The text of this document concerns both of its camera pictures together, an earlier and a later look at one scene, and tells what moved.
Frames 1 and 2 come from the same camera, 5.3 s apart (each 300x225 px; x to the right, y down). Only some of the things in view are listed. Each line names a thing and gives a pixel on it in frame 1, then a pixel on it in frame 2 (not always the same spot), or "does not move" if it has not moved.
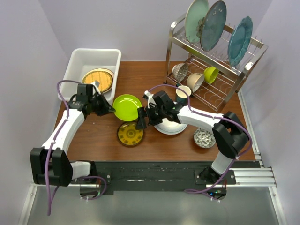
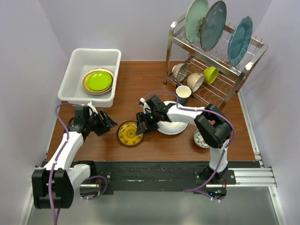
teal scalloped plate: x=240 y=40 does not move
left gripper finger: x=105 y=107 -> x=110 y=123
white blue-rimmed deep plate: x=169 y=127 does not move
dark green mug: x=182 y=96 does not move
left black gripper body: x=95 y=101 -> x=95 y=122
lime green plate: x=126 y=107 -> x=99 y=80
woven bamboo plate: x=104 y=77 does not move
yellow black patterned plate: x=128 y=136 does not move
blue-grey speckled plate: x=213 y=25 does not move
